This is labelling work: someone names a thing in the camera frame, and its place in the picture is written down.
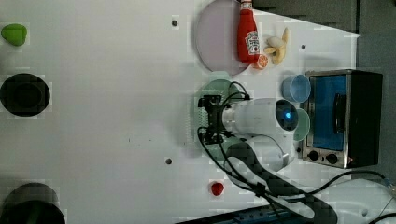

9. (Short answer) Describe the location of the blue plastic cup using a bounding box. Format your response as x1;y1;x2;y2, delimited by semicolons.
281;75;311;103

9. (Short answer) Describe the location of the black cylinder upper left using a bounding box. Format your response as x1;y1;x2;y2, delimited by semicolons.
1;73;50;117

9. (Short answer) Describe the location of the red ketchup bottle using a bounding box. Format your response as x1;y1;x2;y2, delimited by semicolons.
237;0;260;64

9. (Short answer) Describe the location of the black and steel toaster oven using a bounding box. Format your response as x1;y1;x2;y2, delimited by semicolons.
302;69;383;169

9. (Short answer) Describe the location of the green plastic cup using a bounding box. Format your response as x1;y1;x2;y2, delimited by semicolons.
293;108;310;141

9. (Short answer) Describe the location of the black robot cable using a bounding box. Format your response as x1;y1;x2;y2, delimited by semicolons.
197;81;396;224

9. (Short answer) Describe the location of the black cylinder lower left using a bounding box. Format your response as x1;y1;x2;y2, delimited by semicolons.
1;183;66;224

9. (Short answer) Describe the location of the lilac round plate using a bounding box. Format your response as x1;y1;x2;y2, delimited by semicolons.
194;0;248;76

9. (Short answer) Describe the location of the black cylinder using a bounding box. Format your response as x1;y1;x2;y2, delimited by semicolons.
1;183;66;224
1;73;50;117

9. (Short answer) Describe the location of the green pepper toy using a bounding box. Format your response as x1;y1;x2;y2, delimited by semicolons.
1;23;27;47

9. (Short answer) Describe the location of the pale green strainer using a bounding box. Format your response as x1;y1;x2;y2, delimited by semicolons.
192;72;250;161

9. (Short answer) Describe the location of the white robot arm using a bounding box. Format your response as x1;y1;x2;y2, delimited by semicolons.
194;93;395;224

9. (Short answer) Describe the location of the red strawberry toy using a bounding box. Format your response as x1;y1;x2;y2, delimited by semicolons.
210;182;224;196

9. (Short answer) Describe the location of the peeled banana toy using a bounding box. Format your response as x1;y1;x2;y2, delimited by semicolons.
264;28;290;65

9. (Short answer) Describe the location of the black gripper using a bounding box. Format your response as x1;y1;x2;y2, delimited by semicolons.
198;95;231;145

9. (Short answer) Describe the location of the orange slice toy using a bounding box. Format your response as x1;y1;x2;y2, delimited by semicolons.
253;54;269;70

